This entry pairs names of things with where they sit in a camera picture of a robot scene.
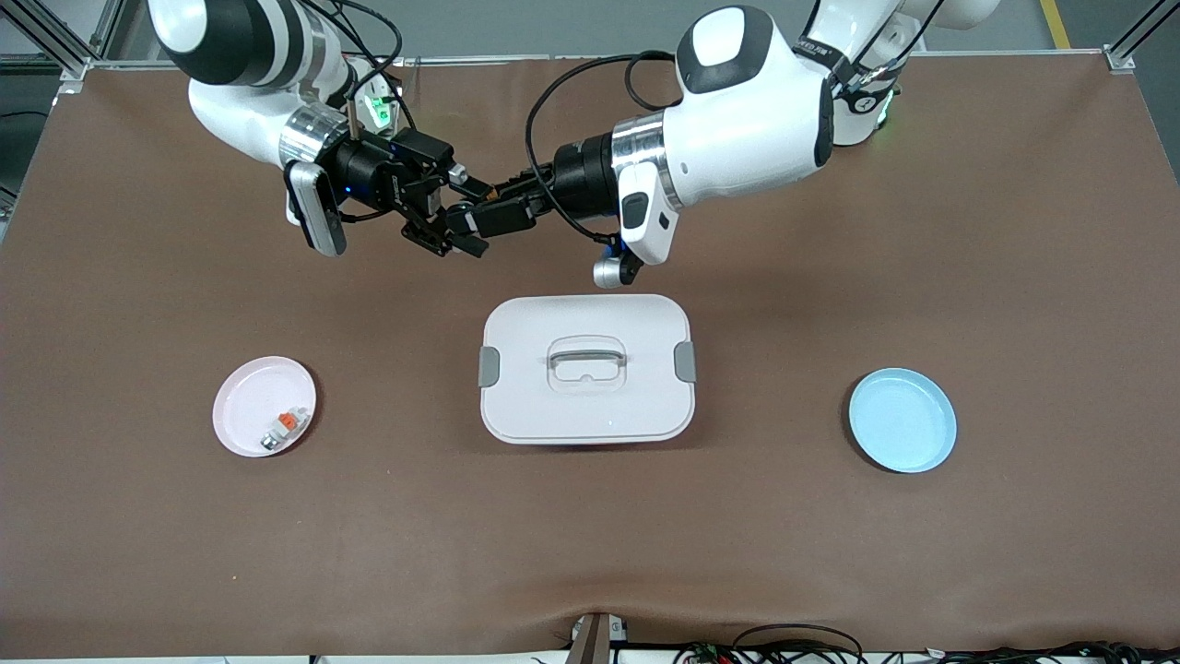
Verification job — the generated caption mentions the white lidded container box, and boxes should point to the white lidded container box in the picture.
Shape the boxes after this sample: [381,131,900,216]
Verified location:
[478,294,698,446]

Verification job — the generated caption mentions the round pink plate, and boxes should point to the round pink plate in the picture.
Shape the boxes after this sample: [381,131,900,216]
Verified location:
[212,356,318,459]

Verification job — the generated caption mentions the brown table mat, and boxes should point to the brown table mat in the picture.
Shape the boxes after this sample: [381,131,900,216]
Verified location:
[0,53,1180,660]

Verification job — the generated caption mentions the round light blue plate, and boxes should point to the round light blue plate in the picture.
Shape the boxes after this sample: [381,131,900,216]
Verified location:
[848,367,958,475]

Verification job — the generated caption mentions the white switch with orange block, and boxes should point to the white switch with orange block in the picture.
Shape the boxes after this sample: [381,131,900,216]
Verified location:
[259,406,310,453]

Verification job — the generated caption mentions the aluminium frame strut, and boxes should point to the aluminium frame strut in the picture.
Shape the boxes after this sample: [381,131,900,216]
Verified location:
[0,0,125,84]
[1102,0,1180,73]

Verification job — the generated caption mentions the metal bracket at table edge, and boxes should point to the metal bracket at table edge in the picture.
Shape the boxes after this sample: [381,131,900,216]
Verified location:
[564,612,630,664]

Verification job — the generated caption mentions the bundle of black cables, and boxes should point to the bundle of black cables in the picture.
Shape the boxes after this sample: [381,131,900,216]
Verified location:
[673,623,1180,664]

